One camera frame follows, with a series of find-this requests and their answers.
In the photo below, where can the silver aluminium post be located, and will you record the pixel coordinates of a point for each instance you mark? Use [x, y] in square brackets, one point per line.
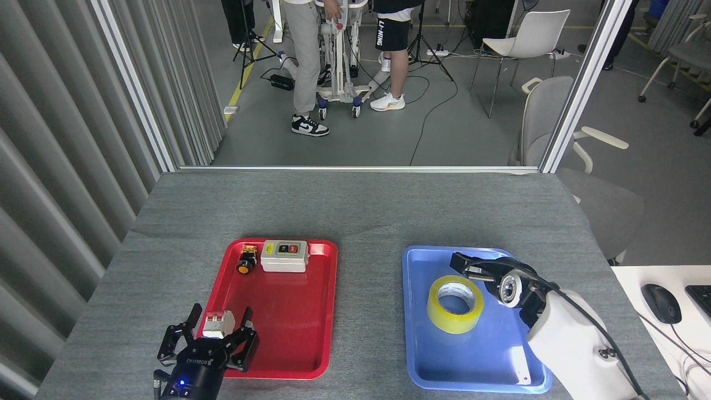
[133, 83]
[583, 83]

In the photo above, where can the grey two-button switch box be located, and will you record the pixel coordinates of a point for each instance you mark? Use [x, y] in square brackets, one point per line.
[284, 258]

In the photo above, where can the blue plastic tray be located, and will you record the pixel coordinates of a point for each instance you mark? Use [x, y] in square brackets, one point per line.
[461, 361]

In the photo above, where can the white desk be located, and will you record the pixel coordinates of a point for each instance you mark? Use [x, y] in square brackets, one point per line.
[639, 278]

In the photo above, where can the white red circuit breaker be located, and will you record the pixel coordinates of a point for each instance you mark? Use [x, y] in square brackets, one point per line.
[218, 325]

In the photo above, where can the white power strip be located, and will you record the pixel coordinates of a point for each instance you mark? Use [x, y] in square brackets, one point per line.
[437, 53]

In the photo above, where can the black orange push button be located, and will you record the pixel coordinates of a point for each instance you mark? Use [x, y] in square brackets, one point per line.
[245, 264]

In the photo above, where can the black cabinet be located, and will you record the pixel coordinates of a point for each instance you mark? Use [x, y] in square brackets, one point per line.
[489, 19]

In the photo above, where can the black power adapter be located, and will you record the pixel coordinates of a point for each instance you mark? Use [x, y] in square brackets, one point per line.
[282, 82]

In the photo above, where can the person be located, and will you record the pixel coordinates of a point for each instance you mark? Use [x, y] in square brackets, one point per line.
[391, 33]
[619, 33]
[305, 55]
[236, 16]

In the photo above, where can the grey office chair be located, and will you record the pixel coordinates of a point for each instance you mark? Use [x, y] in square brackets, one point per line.
[547, 111]

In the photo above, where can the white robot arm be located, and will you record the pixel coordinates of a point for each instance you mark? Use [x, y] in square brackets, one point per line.
[566, 339]

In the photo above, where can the grey wheeled chair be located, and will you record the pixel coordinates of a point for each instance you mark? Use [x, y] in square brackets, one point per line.
[691, 55]

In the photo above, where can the black computer mouse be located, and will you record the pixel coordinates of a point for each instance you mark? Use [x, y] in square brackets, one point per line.
[661, 303]

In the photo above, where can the yellow tape roll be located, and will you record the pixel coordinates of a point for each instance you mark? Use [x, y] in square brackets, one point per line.
[452, 322]

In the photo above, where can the black tripod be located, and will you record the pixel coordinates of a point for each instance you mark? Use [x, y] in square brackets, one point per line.
[248, 55]
[422, 44]

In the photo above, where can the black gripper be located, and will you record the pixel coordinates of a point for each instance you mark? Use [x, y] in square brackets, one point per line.
[194, 375]
[502, 265]

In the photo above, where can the black keyboard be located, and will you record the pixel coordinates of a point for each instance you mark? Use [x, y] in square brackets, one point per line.
[701, 297]

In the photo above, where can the silver aluminium rail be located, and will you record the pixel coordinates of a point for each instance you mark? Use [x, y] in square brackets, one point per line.
[355, 169]

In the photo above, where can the red plastic tray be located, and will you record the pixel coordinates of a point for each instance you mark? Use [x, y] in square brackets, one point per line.
[289, 311]

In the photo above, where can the white plastic chair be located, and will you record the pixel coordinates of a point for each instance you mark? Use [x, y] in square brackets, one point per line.
[533, 33]

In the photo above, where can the white wheeled stand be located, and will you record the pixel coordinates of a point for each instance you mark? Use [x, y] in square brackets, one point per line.
[339, 66]

